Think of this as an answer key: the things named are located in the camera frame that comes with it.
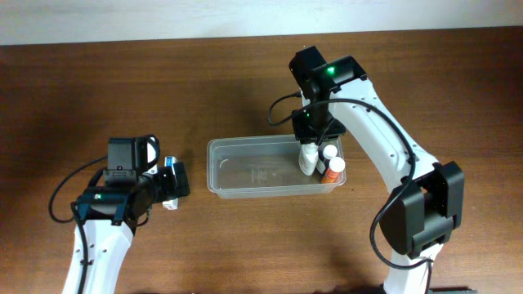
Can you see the white blue medicine box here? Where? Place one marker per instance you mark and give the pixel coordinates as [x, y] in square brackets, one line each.
[171, 204]

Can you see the dark bottle white cap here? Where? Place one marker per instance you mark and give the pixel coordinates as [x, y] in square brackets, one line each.
[325, 155]

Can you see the clear plastic container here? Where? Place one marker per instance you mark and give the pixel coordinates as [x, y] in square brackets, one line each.
[261, 167]

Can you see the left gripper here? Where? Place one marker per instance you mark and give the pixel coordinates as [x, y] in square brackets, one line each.
[170, 190]

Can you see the white spray bottle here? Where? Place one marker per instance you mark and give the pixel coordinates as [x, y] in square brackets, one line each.
[308, 158]

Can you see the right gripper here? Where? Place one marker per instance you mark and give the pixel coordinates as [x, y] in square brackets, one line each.
[306, 135]

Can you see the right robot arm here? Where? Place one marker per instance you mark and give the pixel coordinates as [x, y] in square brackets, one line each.
[426, 197]

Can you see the orange tube white cap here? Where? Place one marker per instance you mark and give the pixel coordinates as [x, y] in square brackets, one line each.
[334, 169]

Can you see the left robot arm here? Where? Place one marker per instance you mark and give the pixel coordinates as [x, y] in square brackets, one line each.
[107, 213]

